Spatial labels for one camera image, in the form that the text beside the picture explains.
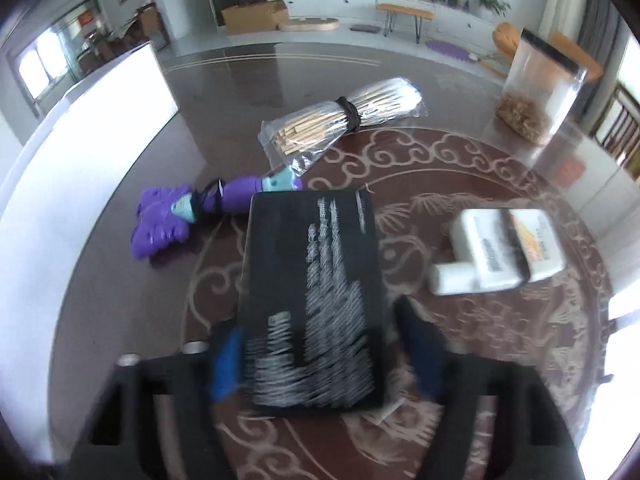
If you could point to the cream curtain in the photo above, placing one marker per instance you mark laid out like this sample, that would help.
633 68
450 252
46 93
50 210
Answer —
562 0

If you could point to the beige oval floor pad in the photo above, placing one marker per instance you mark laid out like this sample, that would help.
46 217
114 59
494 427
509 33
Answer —
310 24

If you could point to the orange-topped bench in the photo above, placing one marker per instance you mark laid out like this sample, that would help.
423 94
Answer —
405 10

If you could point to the bag of wooden sticks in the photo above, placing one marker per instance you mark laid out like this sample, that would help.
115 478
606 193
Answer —
320 120

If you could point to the grey curtain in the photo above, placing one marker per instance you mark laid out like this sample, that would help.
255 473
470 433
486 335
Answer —
600 40

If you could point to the white television cabinet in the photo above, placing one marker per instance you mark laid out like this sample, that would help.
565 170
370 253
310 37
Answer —
325 2

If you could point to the purple floor mat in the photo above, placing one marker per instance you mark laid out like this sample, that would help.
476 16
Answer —
447 50

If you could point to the black printed box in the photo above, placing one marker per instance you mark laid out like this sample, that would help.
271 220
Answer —
310 285

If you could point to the clear jar with black lid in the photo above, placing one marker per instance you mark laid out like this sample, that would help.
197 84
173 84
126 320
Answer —
540 90

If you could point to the white packet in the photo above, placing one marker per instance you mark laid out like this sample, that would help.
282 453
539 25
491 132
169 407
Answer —
480 250

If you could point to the wooden chair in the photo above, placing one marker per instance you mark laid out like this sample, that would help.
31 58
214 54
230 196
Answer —
620 130

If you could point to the large white panel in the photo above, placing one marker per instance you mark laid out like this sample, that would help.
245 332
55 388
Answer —
100 125

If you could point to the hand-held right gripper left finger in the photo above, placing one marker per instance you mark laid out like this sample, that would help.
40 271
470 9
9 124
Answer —
227 360

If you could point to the cardboard box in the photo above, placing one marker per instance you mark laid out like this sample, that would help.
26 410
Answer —
250 17

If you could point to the orange chair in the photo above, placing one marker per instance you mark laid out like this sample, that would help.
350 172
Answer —
505 37

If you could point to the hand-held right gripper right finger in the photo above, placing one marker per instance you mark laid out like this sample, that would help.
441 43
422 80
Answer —
422 350

